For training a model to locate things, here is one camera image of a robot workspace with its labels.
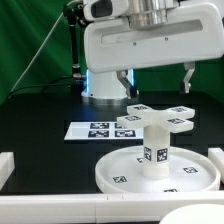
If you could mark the white right block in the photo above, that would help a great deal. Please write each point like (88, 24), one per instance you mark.
(216, 155)

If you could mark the white front rail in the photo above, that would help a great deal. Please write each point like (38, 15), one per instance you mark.
(99, 208)

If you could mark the white block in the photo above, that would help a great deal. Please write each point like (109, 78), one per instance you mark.
(216, 155)
(7, 166)

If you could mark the white round table top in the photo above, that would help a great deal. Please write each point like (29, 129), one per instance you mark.
(129, 170)

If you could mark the white cross-shaped table base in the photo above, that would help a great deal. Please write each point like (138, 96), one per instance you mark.
(175, 119)

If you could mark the white round object corner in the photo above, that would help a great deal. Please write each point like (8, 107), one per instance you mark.
(196, 214)

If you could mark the white left block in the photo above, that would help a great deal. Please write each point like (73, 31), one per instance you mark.
(7, 166)

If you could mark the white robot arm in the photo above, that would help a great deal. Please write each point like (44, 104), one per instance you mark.
(105, 89)

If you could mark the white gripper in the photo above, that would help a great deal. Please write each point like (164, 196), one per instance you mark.
(133, 34)

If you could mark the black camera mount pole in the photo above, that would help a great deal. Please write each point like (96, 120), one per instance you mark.
(75, 17)

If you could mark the white marker sheet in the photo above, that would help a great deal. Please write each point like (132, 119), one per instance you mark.
(100, 131)

